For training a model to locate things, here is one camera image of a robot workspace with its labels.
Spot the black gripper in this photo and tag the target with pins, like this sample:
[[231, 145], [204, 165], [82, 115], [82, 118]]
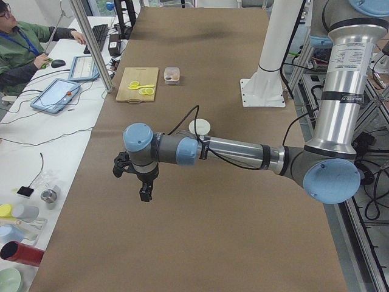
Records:
[[147, 176]]

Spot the clear plastic egg box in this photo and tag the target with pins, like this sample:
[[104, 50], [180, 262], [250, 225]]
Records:
[[172, 75]]

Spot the small black box device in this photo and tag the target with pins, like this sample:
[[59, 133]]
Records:
[[114, 46]]

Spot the person's hand at keyboard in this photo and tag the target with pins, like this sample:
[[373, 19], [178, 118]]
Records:
[[78, 37]]

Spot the white ceramic bowl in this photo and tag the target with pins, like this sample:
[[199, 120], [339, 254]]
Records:
[[200, 126]]

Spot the lemon slice single front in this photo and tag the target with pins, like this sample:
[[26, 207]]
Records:
[[149, 91]]

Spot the yellow plastic knife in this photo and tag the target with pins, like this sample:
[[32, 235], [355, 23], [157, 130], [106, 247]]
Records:
[[143, 86]]

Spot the bamboo cutting board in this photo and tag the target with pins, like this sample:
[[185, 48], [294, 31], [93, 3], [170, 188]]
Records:
[[145, 76]]

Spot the grey cup lying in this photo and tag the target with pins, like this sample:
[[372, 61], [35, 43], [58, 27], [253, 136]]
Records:
[[25, 213]]

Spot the blue teach pendant near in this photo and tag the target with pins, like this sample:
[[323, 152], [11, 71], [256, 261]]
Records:
[[56, 96]]

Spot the blue teach pendant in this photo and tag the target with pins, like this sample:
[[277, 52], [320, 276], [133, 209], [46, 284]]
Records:
[[83, 68], [56, 96]]

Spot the blue teach pendant far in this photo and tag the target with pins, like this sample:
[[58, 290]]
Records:
[[83, 68]]

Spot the yellow cup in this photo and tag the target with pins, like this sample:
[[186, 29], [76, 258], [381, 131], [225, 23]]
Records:
[[6, 210]]

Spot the red fire extinguisher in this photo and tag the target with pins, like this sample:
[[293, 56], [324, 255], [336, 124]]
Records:
[[15, 251]]

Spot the black computer mouse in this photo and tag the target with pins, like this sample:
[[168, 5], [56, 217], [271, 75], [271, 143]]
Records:
[[57, 63]]

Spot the black computer keyboard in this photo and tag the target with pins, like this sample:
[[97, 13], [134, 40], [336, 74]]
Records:
[[100, 33]]

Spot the seated person green jacket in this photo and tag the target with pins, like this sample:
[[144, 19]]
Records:
[[22, 54]]

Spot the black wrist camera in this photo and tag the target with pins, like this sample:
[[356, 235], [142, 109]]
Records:
[[122, 163]]

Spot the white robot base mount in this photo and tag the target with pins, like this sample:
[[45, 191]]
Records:
[[264, 88]]

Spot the aluminium frame post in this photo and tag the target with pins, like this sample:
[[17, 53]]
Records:
[[85, 26]]

